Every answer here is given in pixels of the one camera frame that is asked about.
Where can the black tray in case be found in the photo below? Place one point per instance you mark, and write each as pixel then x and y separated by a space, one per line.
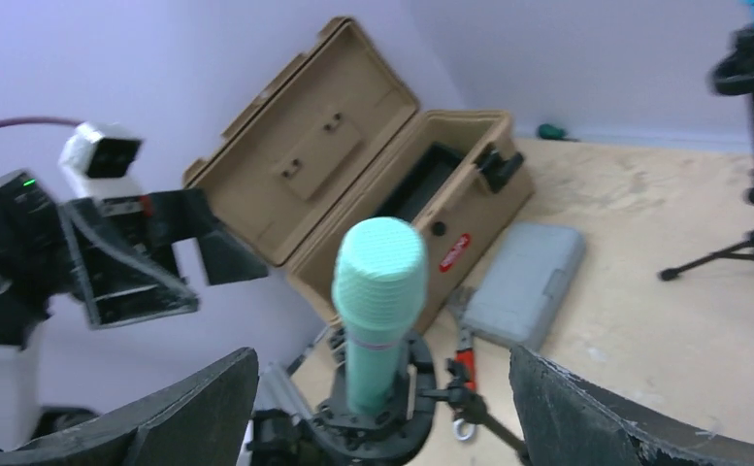
pixel 421 183

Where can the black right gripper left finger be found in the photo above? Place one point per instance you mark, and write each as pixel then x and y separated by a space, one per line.
pixel 200 420

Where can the black round-base shock-mount stand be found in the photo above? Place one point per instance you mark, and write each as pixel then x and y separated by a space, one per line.
pixel 285 430

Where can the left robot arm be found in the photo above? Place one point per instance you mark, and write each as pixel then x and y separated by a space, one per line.
pixel 34 267

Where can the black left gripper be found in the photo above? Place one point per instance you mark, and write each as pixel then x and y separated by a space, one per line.
pixel 123 266

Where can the tan plastic tool case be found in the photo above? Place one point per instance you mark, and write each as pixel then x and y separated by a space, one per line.
pixel 324 145

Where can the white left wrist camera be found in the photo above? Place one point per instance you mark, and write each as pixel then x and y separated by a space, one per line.
pixel 96 159

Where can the green screwdriver handle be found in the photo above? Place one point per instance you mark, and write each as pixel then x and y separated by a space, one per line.
pixel 550 132

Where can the red adjustable wrench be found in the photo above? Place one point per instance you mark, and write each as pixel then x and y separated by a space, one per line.
pixel 457 304

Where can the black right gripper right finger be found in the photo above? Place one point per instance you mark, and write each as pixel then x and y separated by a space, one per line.
pixel 567 420

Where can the green microphone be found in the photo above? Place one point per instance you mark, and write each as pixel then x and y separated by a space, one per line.
pixel 379 290

